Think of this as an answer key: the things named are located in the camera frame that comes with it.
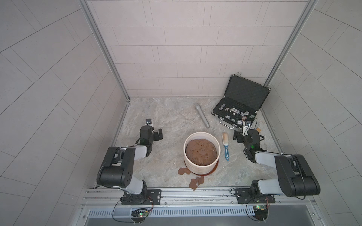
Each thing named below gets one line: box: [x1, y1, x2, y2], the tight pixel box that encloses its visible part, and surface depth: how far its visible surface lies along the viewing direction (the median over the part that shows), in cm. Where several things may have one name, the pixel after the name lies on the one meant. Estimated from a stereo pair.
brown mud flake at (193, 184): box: [189, 178, 198, 190], surface depth 77 cm
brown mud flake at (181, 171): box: [177, 167, 186, 175], surface depth 82 cm
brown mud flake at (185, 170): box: [181, 167, 191, 175], surface depth 81 cm
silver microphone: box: [194, 103, 211, 129], surface depth 104 cm
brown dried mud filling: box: [185, 138, 218, 166], surface depth 79 cm
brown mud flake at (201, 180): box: [197, 176, 205, 186], surface depth 78 cm
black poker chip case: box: [211, 72, 272, 130], surface depth 104 cm
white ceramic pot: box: [183, 131, 222, 175], surface depth 78 cm
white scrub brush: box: [222, 132, 230, 162], surface depth 91 cm
